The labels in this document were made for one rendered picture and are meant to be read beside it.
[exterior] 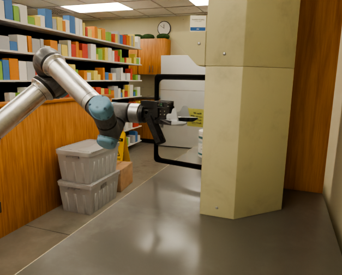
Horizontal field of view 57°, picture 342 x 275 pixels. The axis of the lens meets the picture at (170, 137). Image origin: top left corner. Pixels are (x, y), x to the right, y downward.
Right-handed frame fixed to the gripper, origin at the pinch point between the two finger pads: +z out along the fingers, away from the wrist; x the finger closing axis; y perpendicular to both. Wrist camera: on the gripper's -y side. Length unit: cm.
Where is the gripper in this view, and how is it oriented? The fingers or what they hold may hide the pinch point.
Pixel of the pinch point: (192, 122)
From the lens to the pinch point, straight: 113.1
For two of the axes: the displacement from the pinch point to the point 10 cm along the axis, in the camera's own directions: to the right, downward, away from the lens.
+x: 3.5, -1.7, 9.2
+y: 0.2, -9.8, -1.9
